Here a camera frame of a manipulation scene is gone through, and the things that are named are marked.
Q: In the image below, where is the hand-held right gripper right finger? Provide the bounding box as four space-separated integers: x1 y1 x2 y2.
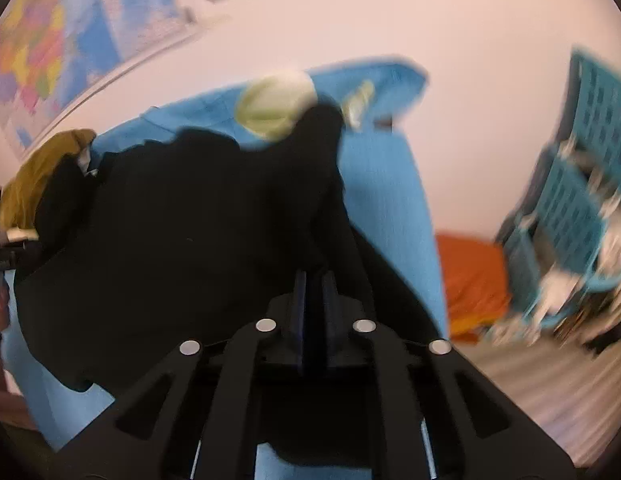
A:
310 270 576 480

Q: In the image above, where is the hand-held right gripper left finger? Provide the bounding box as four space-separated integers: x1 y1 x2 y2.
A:
55 270 311 480

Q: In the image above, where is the black buttoned garment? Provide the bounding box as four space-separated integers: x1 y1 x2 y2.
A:
13 102 446 466

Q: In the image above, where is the person's left forearm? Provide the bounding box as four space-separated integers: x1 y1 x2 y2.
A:
0 280 36 431

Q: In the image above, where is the mustard garment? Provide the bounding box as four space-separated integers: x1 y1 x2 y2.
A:
0 129 97 241

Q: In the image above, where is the blue printed bed sheet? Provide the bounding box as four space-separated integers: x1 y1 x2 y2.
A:
0 55 449 480

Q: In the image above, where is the orange cloth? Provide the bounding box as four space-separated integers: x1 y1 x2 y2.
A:
435 232 514 343

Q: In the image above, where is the green white cloth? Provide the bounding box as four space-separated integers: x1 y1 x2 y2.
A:
339 80 377 132

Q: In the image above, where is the blue plastic basket rack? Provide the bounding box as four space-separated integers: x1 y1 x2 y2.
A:
493 47 621 348

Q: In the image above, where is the world map wall poster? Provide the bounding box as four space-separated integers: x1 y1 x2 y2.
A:
0 0 231 156

